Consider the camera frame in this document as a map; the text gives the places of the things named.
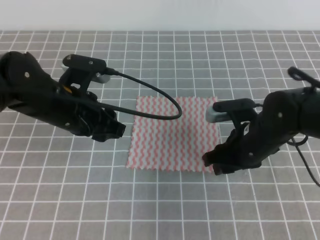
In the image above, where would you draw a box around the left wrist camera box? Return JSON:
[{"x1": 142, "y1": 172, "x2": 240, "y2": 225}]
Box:
[{"x1": 61, "y1": 54, "x2": 111, "y2": 84}]

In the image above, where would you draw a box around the pink white wavy towel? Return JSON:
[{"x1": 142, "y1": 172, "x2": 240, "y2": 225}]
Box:
[{"x1": 126, "y1": 97, "x2": 221, "y2": 173}]

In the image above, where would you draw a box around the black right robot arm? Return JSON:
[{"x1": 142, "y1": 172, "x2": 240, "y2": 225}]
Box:
[{"x1": 202, "y1": 66, "x2": 320, "y2": 175}]

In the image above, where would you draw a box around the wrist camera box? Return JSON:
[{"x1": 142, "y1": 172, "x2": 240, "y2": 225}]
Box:
[
  {"x1": 61, "y1": 54, "x2": 111, "y2": 84},
  {"x1": 205, "y1": 98, "x2": 257, "y2": 123}
]

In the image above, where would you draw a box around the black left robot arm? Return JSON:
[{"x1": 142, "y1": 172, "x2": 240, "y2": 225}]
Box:
[{"x1": 0, "y1": 51, "x2": 126, "y2": 142}]

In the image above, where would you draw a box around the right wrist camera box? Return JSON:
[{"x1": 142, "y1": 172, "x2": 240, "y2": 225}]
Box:
[{"x1": 205, "y1": 98, "x2": 257, "y2": 123}]

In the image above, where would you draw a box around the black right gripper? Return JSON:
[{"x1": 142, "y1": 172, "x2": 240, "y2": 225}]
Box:
[{"x1": 202, "y1": 90, "x2": 304, "y2": 175}]

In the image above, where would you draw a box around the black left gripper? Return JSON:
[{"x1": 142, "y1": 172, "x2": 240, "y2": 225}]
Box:
[{"x1": 7, "y1": 51, "x2": 126, "y2": 143}]

